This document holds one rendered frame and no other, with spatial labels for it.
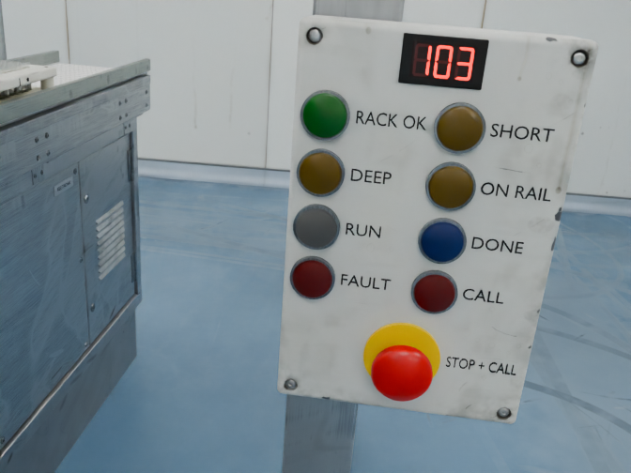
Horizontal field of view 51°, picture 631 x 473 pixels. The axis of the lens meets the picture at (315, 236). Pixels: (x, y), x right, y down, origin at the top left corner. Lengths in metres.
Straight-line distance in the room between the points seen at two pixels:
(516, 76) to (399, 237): 0.12
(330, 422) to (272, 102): 3.51
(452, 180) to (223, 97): 3.67
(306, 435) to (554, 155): 0.31
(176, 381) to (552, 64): 1.90
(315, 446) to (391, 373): 0.17
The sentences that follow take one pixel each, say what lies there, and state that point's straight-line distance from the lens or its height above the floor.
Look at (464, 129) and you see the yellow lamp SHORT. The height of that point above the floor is 1.15.
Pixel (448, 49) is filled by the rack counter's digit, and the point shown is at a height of 1.20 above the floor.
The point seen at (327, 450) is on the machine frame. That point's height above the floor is 0.86.
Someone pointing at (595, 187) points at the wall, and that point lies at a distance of 4.38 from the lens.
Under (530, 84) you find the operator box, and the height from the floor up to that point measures 1.18.
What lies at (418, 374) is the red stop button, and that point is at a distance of 0.44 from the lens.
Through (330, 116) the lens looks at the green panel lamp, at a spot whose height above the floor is 1.15.
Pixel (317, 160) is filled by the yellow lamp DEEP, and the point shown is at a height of 1.13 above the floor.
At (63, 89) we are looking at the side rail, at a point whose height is 0.97.
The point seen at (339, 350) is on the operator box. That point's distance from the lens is 0.46.
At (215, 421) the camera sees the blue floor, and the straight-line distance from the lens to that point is 2.02.
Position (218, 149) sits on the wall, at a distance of 4.12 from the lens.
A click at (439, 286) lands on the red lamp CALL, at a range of 0.43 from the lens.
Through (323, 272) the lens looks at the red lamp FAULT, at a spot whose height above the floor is 1.05.
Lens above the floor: 1.23
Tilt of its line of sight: 22 degrees down
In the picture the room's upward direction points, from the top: 4 degrees clockwise
